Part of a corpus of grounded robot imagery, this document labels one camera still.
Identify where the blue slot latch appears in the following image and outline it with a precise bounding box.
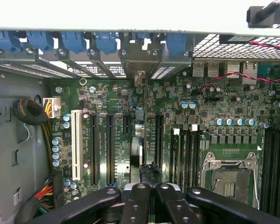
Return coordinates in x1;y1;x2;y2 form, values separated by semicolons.
26;31;55;52
0;30;21;53
60;31;87;54
95;32;119;56
131;32;152;41
165;32;188;56

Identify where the red black twisted wire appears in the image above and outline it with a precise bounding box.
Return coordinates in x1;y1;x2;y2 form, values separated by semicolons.
197;41;280;94

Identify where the open grey PC case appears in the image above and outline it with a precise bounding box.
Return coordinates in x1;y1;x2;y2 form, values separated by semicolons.
0;27;280;224

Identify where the installed green RAM stick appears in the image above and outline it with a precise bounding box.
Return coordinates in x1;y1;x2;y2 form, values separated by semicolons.
170;127;182;185

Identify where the black braided cable bundle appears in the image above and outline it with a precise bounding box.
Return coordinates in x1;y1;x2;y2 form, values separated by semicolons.
13;99;54;174

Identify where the thin metal locking lever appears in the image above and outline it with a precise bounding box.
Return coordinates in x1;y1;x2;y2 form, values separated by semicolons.
252;161;260;210

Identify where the CPU socket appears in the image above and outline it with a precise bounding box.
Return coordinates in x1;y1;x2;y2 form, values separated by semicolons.
201;151;260;209

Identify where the short PCIe expansion slot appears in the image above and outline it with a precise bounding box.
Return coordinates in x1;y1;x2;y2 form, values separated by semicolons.
123;114;132;136

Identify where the red yellow wire bundle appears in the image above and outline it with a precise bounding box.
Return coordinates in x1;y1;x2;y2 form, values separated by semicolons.
35;179;54;214

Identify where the green motherboard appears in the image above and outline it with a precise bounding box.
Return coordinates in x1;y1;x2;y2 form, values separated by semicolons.
50;60;280;217

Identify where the white PCI expansion slot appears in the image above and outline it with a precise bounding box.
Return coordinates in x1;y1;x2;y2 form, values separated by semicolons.
71;109;84;182

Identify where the white power connector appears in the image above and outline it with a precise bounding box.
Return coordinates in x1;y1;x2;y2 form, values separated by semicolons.
43;98;61;119

